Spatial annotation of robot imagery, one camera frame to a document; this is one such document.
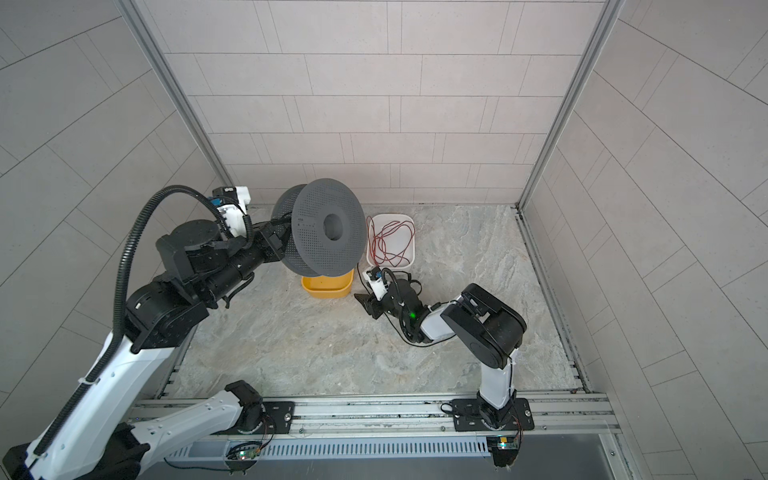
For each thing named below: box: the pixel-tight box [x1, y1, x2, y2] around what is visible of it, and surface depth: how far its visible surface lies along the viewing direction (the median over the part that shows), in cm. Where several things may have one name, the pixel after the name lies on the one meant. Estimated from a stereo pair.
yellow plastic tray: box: [301, 268, 355, 299], surface depth 93 cm
